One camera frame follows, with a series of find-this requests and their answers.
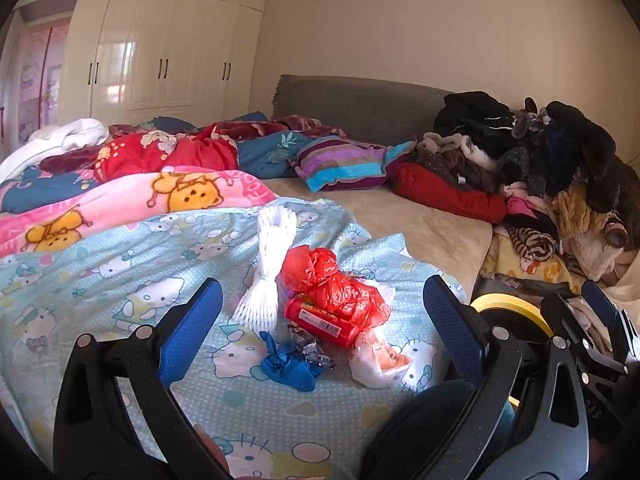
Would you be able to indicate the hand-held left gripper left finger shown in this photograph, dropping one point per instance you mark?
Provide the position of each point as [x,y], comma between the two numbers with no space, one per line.
[192,320]

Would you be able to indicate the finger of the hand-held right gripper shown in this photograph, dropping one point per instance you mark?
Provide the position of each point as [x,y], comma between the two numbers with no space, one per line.
[560,316]
[602,306]

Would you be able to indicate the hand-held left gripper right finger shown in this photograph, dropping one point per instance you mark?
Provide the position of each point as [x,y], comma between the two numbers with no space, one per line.
[452,325]

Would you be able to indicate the yellow rimmed black trash bin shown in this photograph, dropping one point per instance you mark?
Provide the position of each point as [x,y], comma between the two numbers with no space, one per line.
[505,302]

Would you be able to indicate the white plastic bag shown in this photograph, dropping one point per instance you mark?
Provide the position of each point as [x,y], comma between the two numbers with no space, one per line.
[372,360]

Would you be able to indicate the blue rubber glove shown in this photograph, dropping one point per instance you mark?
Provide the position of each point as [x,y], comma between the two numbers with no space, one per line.
[287,367]

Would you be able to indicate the silver foil candy wrapper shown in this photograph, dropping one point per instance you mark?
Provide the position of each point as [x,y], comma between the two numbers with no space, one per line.
[310,350]

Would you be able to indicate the red cylindrical tube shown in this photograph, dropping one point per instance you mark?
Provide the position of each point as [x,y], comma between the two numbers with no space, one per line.
[320,321]

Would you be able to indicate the red plastic bag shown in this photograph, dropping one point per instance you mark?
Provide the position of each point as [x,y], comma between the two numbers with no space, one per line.
[330,285]

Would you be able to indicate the person's left hand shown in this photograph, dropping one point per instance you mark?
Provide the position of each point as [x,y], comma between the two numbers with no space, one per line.
[212,452]

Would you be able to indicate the yellow cartoon blanket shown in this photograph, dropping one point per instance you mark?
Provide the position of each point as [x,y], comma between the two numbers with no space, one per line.
[550,270]

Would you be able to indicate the white fuzzy towel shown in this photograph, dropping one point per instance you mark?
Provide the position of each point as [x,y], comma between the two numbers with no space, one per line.
[597,255]

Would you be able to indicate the tiger striped cloth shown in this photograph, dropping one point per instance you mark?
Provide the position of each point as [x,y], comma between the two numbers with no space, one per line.
[535,245]

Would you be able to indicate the light blue cat print sheet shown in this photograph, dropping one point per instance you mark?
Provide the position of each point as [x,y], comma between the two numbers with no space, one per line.
[125,260]

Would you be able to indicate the tan fuzzy garment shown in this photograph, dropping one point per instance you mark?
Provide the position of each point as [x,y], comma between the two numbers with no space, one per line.
[580,215]

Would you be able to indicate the pink garment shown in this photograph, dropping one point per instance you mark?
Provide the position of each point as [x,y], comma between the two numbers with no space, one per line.
[525,205]

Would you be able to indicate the beige bed cover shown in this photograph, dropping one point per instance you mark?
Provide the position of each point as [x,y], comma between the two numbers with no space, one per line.
[400,220]

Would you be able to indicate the pink bear print blanket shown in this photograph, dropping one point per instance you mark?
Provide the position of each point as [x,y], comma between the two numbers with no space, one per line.
[125,205]

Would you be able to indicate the red garment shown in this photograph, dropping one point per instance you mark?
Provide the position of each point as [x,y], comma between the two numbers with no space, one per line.
[435,190]

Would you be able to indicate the dark brown fuzzy garment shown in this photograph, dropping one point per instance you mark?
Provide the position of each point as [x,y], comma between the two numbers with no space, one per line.
[595,160]

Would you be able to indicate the grey knit garment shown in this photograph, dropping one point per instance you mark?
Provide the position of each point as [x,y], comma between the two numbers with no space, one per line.
[520,165]

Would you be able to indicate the navy fuzzy garment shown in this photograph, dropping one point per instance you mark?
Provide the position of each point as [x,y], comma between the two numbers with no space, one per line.
[560,155]

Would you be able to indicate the brown dotted garment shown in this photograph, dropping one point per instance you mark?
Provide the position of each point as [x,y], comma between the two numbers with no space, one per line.
[445,165]

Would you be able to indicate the red floral quilt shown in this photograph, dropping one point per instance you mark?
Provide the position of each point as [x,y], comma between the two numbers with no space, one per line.
[200,152]

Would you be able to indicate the white fleece garment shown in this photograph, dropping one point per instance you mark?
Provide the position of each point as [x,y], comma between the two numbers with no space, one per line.
[480,155]

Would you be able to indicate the beige fuzzy socks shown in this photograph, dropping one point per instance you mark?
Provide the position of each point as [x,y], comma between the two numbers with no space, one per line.
[435,141]

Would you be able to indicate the striped purple pillow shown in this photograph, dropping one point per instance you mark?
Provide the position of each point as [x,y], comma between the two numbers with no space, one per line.
[340,165]

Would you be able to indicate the dark red floral blanket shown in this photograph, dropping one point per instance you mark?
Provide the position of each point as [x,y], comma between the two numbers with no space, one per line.
[240,130]

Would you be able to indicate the grey fuzzy garment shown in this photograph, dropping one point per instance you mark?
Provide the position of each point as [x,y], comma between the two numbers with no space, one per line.
[525,120]

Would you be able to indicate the blue cartoon blanket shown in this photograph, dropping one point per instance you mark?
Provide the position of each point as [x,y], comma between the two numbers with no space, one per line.
[40,187]

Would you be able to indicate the black jacket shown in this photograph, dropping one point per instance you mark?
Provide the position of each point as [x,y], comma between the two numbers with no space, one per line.
[475,115]

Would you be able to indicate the white cloth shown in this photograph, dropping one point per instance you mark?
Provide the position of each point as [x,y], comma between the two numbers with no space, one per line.
[75,132]

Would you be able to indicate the grey headboard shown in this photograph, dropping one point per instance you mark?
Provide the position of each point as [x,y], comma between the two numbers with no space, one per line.
[360,105]

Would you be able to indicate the cream wardrobe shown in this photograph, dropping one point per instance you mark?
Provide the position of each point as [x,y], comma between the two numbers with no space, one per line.
[150,50]

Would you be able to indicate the pink cartoon curtain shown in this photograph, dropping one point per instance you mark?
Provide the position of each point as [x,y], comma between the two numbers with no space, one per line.
[35,85]

